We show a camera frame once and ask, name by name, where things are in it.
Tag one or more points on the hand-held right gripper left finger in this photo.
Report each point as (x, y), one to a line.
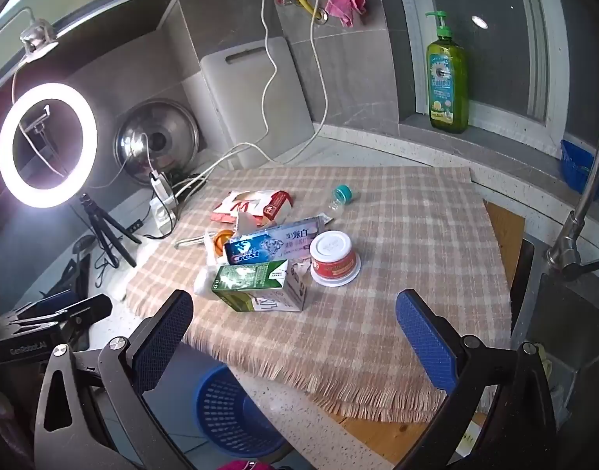
(165, 338)

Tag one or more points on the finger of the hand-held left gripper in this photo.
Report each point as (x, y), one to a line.
(96, 308)
(50, 302)

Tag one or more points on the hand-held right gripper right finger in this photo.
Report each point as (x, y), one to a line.
(424, 340)

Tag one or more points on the clear plastic wrapper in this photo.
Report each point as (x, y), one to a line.
(206, 274)

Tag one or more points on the green milk carton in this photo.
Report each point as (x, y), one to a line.
(245, 284)

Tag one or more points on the clear toothbrush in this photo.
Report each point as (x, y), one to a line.
(192, 241)

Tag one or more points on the round blue plastic basket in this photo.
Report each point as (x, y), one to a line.
(231, 416)

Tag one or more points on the orange cap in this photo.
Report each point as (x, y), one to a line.
(222, 242)

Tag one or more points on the red cup with white lid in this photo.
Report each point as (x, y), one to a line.
(333, 259)

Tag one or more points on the blue and white toothpaste tube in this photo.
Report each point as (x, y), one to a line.
(270, 245)

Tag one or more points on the clear bottle with teal cap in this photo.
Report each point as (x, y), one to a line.
(343, 193)

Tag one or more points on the red and white snack bag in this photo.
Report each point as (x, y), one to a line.
(275, 203)

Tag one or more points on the black tripod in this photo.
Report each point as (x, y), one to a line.
(101, 230)

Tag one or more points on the beige plaid cloth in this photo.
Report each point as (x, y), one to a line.
(402, 235)

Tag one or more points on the white power strip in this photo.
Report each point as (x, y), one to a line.
(162, 218)

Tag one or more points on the white charger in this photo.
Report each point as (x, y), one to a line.
(161, 188)

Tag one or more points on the person's pink clothing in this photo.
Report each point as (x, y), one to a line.
(238, 465)

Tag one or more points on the steel sink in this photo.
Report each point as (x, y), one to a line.
(573, 313)

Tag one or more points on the steel faucet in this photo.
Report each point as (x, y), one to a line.
(568, 240)

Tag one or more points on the steel pot lid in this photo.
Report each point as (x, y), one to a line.
(177, 132)

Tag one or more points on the small blue storage basket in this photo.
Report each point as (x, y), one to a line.
(576, 164)

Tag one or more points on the green dish soap bottle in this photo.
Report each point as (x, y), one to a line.
(446, 88)

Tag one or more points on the white cutting board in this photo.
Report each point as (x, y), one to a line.
(245, 98)

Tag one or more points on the white gooseneck clip lamp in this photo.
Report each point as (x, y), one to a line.
(37, 41)

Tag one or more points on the window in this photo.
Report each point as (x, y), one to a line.
(500, 34)

